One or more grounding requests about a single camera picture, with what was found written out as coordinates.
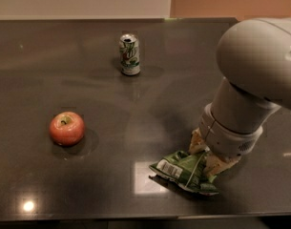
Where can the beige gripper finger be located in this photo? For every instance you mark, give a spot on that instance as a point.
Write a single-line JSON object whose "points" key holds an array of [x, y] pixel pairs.
{"points": [[197, 144], [215, 165]]}

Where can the red apple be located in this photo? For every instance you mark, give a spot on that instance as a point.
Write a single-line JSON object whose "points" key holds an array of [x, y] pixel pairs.
{"points": [[67, 129]]}

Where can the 7up soda can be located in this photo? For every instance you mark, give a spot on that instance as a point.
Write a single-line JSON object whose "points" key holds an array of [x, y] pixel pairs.
{"points": [[129, 54]]}

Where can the green jalapeno chip bag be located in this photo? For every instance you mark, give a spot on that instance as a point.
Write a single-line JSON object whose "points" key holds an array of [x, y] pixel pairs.
{"points": [[187, 172]]}

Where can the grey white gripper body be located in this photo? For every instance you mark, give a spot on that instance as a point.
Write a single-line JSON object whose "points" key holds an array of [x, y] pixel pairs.
{"points": [[227, 136]]}

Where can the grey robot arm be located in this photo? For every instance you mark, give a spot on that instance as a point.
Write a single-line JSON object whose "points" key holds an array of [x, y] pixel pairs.
{"points": [[254, 57]]}

